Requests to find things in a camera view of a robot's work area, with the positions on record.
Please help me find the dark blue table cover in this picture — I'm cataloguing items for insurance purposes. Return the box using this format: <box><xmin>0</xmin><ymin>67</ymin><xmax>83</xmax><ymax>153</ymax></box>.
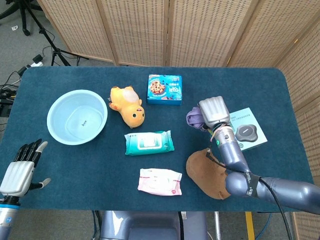
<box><xmin>0</xmin><ymin>65</ymin><xmax>316</xmax><ymax>213</ymax></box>

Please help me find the black floor cable bundle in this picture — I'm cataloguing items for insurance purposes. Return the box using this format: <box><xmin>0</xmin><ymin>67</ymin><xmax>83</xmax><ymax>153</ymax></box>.
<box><xmin>0</xmin><ymin>66</ymin><xmax>30</xmax><ymax>118</ymax></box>

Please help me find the black office chair base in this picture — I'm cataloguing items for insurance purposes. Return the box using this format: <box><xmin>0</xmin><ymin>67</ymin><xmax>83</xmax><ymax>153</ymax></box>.
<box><xmin>0</xmin><ymin>0</ymin><xmax>43</xmax><ymax>37</ymax></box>

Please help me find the green wet wipes pack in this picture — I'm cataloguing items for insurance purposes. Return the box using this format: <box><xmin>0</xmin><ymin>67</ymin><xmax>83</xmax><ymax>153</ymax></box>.
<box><xmin>124</xmin><ymin>129</ymin><xmax>176</xmax><ymax>157</ymax></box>

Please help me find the purple cloth with yellow trim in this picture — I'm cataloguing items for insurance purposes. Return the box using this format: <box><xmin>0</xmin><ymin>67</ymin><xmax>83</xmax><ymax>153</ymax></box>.
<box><xmin>185</xmin><ymin>106</ymin><xmax>208</xmax><ymax>132</ymax></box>

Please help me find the wicker folding screen panel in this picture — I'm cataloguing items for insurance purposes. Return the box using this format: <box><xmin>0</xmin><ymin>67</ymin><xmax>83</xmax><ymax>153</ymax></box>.
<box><xmin>294</xmin><ymin>102</ymin><xmax>320</xmax><ymax>167</ymax></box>
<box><xmin>274</xmin><ymin>22</ymin><xmax>320</xmax><ymax>111</ymax></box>
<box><xmin>96</xmin><ymin>0</ymin><xmax>170</xmax><ymax>67</ymax></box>
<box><xmin>166</xmin><ymin>0</ymin><xmax>255</xmax><ymax>68</ymax></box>
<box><xmin>226</xmin><ymin>0</ymin><xmax>320</xmax><ymax>69</ymax></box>
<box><xmin>36</xmin><ymin>0</ymin><xmax>120</xmax><ymax>66</ymax></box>

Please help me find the blue cookie box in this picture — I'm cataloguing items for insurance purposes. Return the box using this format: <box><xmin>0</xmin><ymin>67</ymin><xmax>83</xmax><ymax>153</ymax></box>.
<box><xmin>146</xmin><ymin>73</ymin><xmax>183</xmax><ymax>106</ymax></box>

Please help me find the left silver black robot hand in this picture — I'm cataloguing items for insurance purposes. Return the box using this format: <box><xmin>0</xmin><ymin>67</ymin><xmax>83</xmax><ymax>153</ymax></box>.
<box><xmin>0</xmin><ymin>138</ymin><xmax>52</xmax><ymax>197</ymax></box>

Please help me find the light blue plastic basin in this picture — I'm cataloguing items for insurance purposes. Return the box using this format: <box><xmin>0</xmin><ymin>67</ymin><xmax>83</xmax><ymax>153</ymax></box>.
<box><xmin>46</xmin><ymin>89</ymin><xmax>109</xmax><ymax>146</ymax></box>

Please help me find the blue floor cable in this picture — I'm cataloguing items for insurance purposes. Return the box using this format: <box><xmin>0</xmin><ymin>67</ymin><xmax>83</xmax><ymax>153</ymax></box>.
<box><xmin>254</xmin><ymin>211</ymin><xmax>272</xmax><ymax>240</ymax></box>

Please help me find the yellow floor tape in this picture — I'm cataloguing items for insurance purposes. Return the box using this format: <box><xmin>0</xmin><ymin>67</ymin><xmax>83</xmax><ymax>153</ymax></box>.
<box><xmin>244</xmin><ymin>211</ymin><xmax>256</xmax><ymax>240</ymax></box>

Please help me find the light teal speaker box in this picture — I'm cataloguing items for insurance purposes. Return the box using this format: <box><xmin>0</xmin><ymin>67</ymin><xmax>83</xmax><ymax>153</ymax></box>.
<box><xmin>228</xmin><ymin>107</ymin><xmax>268</xmax><ymax>152</ymax></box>

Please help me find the silver metal table leg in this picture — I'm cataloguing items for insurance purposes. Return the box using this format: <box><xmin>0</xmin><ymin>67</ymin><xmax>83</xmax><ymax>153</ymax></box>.
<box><xmin>213</xmin><ymin>211</ymin><xmax>222</xmax><ymax>240</ymax></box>

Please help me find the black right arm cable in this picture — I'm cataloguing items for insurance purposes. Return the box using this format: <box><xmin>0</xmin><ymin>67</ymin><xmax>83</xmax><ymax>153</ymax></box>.
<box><xmin>206</xmin><ymin>147</ymin><xmax>294</xmax><ymax>240</ymax></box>

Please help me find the grey-blue robot torso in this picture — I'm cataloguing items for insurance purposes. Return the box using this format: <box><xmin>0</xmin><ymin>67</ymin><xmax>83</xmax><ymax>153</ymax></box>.
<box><xmin>99</xmin><ymin>210</ymin><xmax>208</xmax><ymax>240</ymax></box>

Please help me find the pink wet wipes pack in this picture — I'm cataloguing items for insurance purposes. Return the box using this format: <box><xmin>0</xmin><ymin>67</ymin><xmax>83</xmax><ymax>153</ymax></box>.
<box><xmin>137</xmin><ymin>167</ymin><xmax>183</xmax><ymax>197</ymax></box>

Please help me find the brown plush toy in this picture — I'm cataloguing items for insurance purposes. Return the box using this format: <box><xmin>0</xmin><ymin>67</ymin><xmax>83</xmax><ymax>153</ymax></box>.
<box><xmin>185</xmin><ymin>147</ymin><xmax>232</xmax><ymax>200</ymax></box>

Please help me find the yellow plush toy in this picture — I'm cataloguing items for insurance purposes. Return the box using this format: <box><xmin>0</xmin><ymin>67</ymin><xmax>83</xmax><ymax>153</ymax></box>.
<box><xmin>108</xmin><ymin>85</ymin><xmax>146</xmax><ymax>129</ymax></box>

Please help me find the black torso cable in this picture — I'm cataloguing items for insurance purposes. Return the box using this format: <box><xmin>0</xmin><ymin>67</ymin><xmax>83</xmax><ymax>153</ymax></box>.
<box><xmin>177</xmin><ymin>211</ymin><xmax>185</xmax><ymax>240</ymax></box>

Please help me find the black tripod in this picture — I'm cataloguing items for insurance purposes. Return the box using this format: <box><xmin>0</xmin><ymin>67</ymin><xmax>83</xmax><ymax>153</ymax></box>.
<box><xmin>19</xmin><ymin>0</ymin><xmax>90</xmax><ymax>67</ymax></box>

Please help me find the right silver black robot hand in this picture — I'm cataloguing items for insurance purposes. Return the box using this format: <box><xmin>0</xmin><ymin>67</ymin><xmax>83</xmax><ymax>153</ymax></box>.
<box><xmin>198</xmin><ymin>96</ymin><xmax>231</xmax><ymax>130</ymax></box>

